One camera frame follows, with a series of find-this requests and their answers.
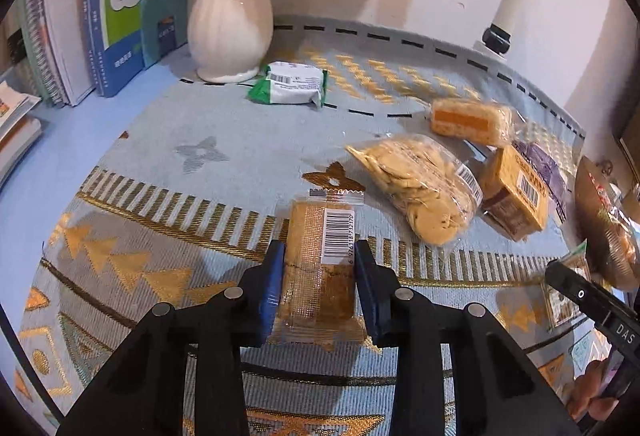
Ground green and white packet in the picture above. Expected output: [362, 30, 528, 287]
[247, 61, 328, 109]

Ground yellow cracker pack with barcode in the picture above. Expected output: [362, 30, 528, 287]
[479, 143, 551, 242]

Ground orange wafer packet with barcode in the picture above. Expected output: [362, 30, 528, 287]
[267, 188, 373, 352]

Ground blue patterned woven tablecloth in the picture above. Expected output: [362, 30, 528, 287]
[15, 13, 601, 436]

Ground clear round biscuits bag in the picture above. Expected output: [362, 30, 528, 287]
[345, 133, 485, 247]

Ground green book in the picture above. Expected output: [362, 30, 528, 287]
[82, 0, 198, 98]

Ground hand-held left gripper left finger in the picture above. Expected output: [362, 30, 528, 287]
[57, 240, 287, 436]

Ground small brown green-edged packet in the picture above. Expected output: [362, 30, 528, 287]
[542, 240, 603, 332]

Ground amber ribbed glass bowl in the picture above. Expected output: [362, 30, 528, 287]
[572, 155, 640, 292]

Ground clear rice crisp packet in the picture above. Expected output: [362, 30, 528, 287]
[427, 97, 526, 149]

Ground person's right hand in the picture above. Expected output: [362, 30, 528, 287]
[570, 358, 623, 423]

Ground grey spiral notebooks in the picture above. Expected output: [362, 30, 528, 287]
[22, 0, 96, 108]

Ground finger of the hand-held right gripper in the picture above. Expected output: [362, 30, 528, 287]
[545, 260, 611, 319]

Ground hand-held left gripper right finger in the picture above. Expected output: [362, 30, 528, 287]
[354, 240, 583, 436]

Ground stack of flat books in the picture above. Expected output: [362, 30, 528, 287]
[0, 81, 43, 187]

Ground red round bun package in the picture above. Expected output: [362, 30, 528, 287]
[597, 176, 640, 282]

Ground purple snack bag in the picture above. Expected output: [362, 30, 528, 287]
[510, 138, 571, 222]

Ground blue thin booklet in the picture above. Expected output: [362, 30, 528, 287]
[140, 0, 190, 67]

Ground white ceramic vase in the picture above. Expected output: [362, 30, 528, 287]
[186, 0, 291, 84]

